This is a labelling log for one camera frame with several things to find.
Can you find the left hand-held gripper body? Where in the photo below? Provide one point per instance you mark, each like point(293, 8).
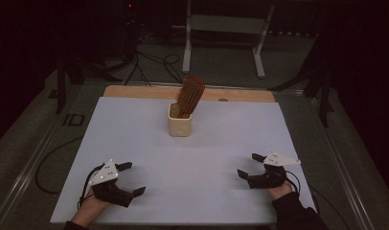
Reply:
point(109, 188)

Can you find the beige square holder cup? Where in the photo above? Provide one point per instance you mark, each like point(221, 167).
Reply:
point(179, 127)

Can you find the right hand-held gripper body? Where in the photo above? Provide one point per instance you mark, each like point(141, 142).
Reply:
point(269, 175)

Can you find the black rectangular floor frame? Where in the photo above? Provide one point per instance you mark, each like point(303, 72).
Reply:
point(65, 120)

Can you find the wooden table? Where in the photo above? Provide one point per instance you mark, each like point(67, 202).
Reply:
point(135, 92)

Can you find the black tripod stand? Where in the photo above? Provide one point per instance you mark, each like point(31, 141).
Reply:
point(323, 92)
point(61, 83)

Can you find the person's left hand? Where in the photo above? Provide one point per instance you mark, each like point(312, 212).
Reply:
point(90, 207)

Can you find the brown wooden hairbrush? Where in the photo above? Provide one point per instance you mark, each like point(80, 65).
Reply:
point(190, 94)

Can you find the person's right hand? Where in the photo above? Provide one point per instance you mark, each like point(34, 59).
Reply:
point(280, 191)

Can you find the white table mat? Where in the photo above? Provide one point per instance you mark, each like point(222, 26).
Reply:
point(199, 159)

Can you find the white metal stand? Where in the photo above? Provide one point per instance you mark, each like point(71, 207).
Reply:
point(195, 24)

